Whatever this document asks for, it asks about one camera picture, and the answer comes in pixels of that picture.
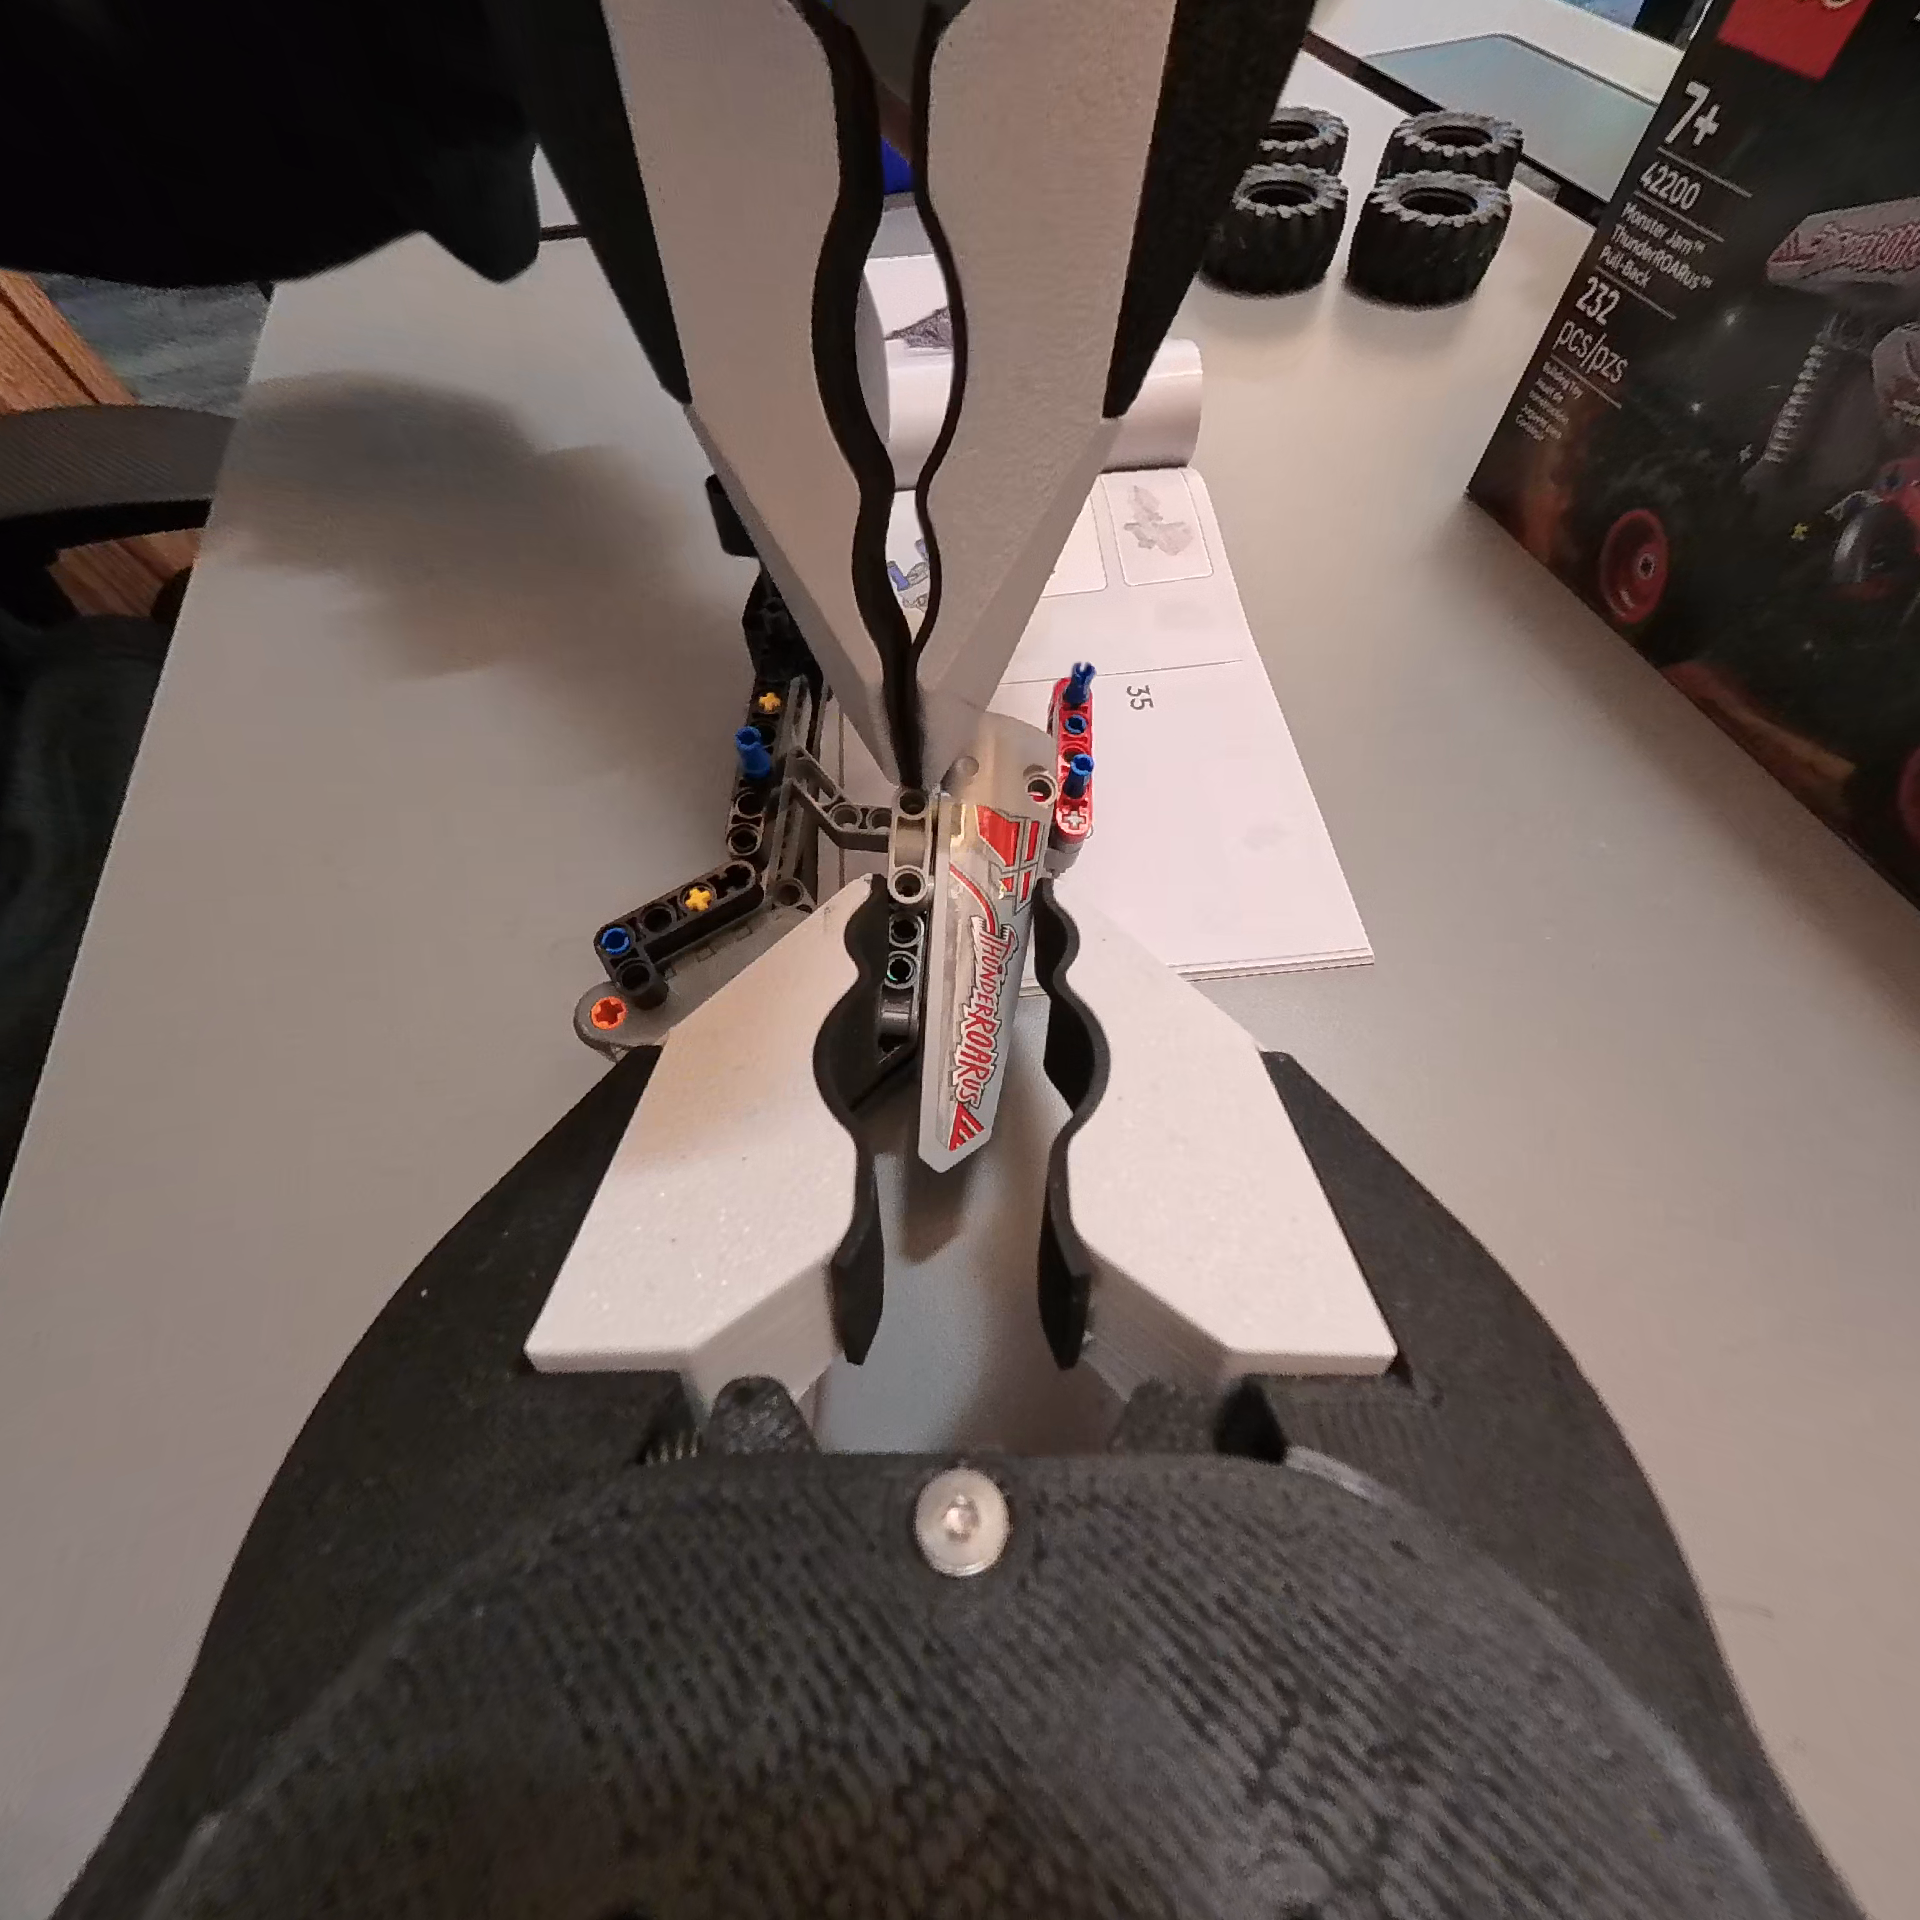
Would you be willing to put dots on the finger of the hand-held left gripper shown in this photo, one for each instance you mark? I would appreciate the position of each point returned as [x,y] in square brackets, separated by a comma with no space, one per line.
[734,226]
[1051,226]

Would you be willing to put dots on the white instruction booklet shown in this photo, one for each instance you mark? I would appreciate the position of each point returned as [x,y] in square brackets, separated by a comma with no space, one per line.
[1202,810]

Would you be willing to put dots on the grey toy panel red sticker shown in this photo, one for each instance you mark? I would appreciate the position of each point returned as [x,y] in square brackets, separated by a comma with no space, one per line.
[976,1020]

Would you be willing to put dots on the person's dark clothed body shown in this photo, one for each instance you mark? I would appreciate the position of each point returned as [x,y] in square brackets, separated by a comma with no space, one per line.
[60,826]

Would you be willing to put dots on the toy brick truck chassis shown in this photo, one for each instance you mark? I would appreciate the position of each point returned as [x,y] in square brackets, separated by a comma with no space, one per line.
[781,840]

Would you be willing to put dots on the black office chair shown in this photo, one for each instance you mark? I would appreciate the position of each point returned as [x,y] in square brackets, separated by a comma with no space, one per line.
[105,465]

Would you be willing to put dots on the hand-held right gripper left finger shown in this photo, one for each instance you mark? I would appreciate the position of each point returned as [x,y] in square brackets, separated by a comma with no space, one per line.
[688,1214]

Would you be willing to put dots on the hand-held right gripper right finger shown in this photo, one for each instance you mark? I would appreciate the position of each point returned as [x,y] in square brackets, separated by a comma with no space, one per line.
[1229,1214]

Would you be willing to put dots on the grey flat board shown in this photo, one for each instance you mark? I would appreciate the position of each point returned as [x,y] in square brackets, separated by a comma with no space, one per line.
[1546,84]

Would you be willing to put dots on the black toy tyre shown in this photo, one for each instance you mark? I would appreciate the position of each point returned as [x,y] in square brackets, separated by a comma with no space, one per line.
[1451,136]
[1274,233]
[1426,247]
[1307,131]

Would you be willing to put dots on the dark toy truck box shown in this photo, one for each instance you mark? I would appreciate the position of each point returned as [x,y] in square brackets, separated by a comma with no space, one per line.
[1724,451]

